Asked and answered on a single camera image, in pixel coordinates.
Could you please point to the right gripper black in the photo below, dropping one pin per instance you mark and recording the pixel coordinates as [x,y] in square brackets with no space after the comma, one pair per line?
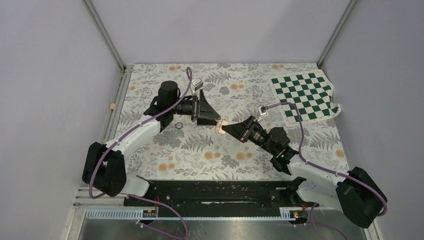
[243,130]

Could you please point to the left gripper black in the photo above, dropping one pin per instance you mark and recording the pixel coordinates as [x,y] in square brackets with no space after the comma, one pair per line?
[201,108]

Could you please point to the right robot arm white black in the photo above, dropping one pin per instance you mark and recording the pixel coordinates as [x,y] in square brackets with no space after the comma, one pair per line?
[352,192]

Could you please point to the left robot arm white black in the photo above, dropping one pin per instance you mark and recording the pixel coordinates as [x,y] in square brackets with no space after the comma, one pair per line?
[105,165]

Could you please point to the floral patterned table mat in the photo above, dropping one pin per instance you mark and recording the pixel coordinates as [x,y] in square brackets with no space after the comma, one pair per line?
[196,152]

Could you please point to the green white checkered mat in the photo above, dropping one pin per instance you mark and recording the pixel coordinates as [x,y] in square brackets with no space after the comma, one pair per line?
[312,94]

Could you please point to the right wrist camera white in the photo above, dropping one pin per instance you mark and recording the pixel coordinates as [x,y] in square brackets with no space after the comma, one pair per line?
[262,113]

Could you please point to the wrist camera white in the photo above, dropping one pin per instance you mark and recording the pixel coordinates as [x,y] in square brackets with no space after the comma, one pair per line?
[262,113]
[196,84]

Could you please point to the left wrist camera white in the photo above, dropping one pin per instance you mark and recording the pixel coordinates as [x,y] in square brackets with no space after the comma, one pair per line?
[196,84]

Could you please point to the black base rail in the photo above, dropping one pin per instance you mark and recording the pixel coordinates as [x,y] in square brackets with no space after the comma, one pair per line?
[214,199]

